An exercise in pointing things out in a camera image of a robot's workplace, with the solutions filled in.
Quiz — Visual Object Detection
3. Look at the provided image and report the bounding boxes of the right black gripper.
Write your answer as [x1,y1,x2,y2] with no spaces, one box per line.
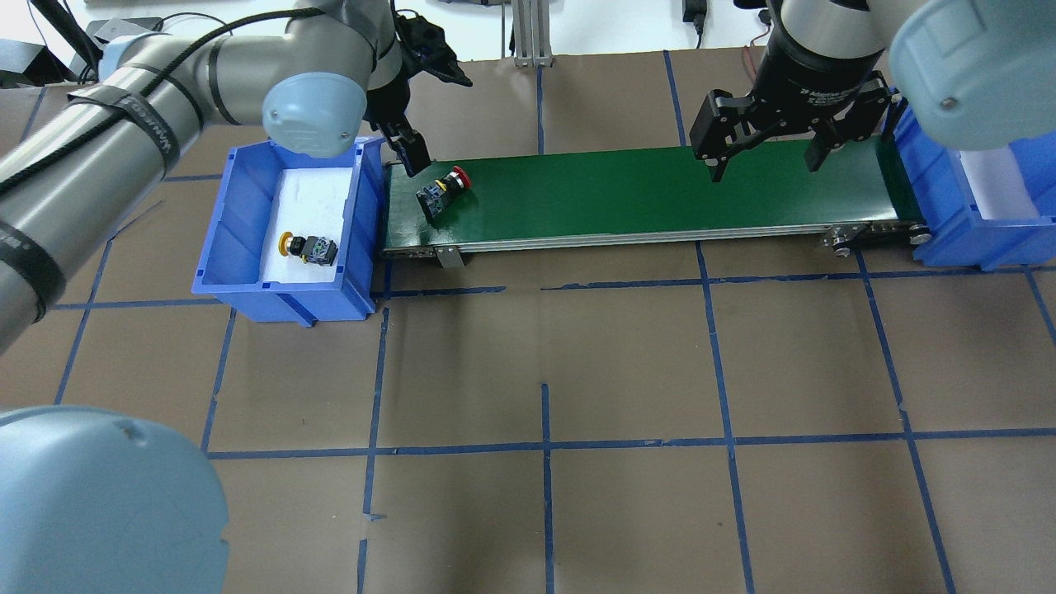
[689,33,893,183]

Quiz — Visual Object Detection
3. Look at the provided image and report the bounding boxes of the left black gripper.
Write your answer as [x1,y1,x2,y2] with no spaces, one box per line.
[365,12,473,177]

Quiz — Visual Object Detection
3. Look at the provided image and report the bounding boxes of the red mushroom push button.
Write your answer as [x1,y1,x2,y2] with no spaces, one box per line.
[415,166,472,224]

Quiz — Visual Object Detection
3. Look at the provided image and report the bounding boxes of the yellow mushroom push button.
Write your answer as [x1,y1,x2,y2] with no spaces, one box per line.
[276,233,339,267]

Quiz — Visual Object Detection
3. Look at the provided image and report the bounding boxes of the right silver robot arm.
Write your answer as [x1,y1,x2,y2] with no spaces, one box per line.
[689,1,1055,182]

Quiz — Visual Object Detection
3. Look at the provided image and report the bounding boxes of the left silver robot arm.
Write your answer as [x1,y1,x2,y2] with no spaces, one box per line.
[1,1,471,350]

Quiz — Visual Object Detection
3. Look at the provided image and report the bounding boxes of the green conveyor belt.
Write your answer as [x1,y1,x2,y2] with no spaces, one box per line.
[379,138,932,266]

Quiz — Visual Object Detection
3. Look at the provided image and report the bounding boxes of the white foam pad left bin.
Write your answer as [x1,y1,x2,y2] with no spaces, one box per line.
[260,167,353,285]

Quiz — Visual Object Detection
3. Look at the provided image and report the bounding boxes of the white foam pad bin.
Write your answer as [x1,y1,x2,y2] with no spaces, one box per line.
[955,145,1040,221]
[260,167,353,285]

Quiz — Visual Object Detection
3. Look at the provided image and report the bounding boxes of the blue bin left side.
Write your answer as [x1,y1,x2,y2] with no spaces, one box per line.
[191,138,386,327]

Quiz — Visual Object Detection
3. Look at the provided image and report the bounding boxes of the blue bin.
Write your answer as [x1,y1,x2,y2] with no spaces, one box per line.
[893,108,1055,271]
[191,138,386,327]

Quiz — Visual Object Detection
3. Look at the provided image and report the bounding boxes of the black power adapter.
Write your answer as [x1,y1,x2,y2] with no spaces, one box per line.
[681,0,710,37]

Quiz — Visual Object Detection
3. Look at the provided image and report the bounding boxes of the blue bin right side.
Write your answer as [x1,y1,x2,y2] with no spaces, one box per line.
[893,108,1055,271]

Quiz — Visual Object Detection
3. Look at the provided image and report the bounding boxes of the white foam pad right bin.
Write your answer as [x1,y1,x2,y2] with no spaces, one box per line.
[955,145,1040,221]

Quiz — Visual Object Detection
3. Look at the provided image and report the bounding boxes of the red black wire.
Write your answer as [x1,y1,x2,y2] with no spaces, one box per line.
[741,33,772,83]

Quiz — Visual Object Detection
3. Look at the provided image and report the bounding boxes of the aluminium profile post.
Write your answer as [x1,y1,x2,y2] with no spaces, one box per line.
[510,0,554,68]

